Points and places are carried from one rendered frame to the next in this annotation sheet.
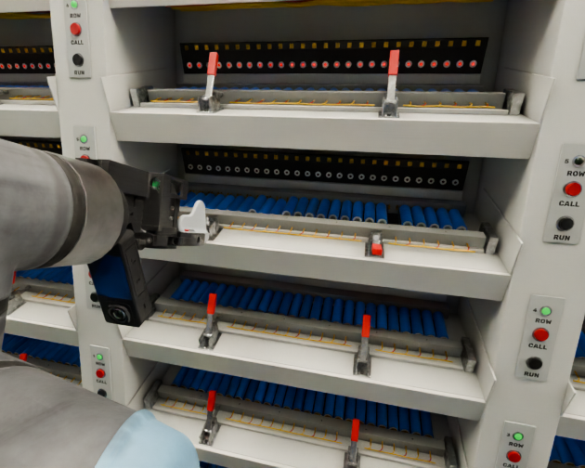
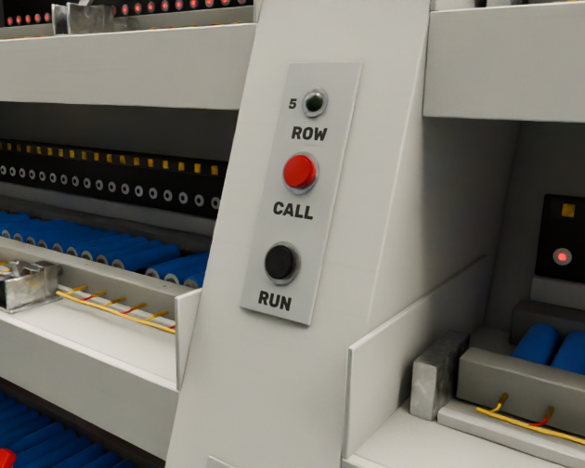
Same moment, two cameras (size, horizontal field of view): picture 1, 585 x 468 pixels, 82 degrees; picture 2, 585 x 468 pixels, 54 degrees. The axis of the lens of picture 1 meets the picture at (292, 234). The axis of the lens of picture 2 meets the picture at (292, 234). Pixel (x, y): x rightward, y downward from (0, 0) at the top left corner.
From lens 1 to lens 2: 0.48 m
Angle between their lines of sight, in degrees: 25
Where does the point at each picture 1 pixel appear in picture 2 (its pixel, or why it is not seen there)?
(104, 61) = not seen: outside the picture
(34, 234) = not seen: outside the picture
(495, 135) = (190, 56)
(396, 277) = (20, 359)
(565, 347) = not seen: outside the picture
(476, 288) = (132, 417)
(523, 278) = (199, 404)
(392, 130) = (57, 58)
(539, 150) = (251, 83)
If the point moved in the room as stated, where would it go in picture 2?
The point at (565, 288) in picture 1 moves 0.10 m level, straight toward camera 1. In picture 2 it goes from (279, 455) to (40, 452)
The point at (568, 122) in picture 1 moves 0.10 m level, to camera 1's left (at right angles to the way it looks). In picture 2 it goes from (304, 15) to (138, 9)
